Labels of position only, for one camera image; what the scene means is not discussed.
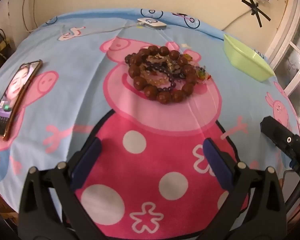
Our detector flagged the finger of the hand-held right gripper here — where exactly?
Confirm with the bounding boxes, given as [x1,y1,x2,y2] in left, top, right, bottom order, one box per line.
[260,116,300,171]

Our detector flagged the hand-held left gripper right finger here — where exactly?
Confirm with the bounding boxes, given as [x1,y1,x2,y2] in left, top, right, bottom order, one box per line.
[202,137,288,240]

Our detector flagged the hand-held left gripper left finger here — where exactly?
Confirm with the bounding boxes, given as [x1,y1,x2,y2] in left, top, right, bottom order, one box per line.
[17,137,108,240]

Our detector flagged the light green plastic bowl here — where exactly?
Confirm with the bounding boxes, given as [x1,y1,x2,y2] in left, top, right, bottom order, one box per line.
[223,33,276,82]

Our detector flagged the colourful glass bead bracelet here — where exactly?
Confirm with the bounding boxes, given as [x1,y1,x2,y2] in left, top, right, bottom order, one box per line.
[182,52,212,83]

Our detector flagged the large brown bead bracelet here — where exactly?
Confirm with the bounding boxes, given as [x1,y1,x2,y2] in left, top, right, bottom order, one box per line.
[127,45,198,104]

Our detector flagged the clear amber bead bracelet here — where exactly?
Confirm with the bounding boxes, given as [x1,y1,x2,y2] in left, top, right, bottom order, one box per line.
[142,71,174,86]

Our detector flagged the purple crystal bracelet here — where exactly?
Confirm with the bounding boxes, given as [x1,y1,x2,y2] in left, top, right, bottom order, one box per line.
[140,57,171,72]

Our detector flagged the blue cartoon printed blanket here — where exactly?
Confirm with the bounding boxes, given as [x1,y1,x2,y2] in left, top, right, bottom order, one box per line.
[0,6,300,240]

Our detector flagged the smartphone with gold case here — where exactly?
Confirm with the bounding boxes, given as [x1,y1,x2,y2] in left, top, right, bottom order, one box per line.
[0,59,44,141]

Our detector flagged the black tape cross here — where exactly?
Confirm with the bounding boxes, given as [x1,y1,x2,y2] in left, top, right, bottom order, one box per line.
[241,0,272,28]

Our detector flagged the white square device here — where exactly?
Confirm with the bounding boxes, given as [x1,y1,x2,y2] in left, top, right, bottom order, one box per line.
[137,17,167,30]

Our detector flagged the white window frame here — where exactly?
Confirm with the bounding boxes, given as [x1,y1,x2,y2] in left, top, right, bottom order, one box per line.
[264,0,300,101]

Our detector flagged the white wall cable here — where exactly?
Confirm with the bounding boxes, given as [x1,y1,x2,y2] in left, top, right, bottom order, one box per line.
[220,4,253,32]

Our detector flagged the thin white device cable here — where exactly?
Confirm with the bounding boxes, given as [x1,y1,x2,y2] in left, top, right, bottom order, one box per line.
[61,23,140,38]

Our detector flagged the dark cable bundle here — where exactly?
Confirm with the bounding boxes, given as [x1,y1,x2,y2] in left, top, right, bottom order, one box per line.
[0,29,15,78]

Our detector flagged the thin dark wall cable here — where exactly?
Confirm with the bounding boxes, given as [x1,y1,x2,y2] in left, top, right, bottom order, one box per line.
[22,0,38,33]

